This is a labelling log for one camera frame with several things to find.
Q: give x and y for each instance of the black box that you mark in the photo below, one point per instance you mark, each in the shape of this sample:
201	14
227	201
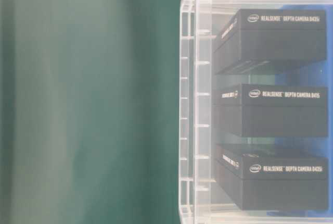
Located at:
270	41
271	111
271	177

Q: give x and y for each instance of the clear plastic storage case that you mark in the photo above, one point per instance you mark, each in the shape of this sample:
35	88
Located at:
200	198

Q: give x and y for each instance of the green table cloth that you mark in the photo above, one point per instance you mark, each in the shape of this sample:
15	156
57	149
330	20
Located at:
89	111

